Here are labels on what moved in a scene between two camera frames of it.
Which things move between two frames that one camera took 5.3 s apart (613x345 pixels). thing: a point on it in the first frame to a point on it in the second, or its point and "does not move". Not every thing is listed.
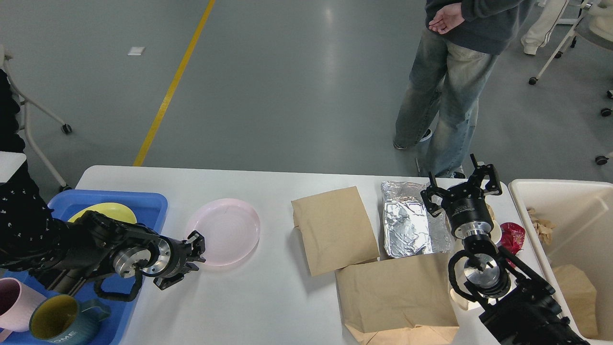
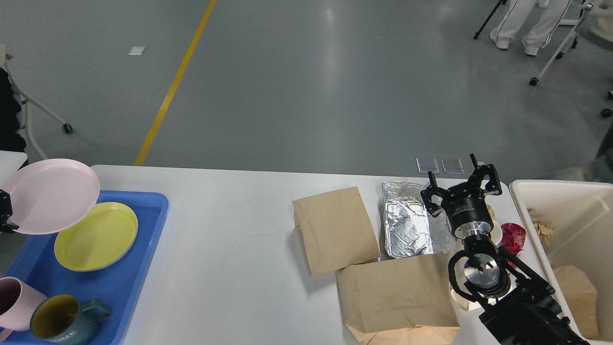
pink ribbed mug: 17,300 does not move
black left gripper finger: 197,240 to 6,212
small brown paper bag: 334,230 does not move
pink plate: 230,228 to 50,195
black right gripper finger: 426,193 does not move
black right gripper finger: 493,187 does not move
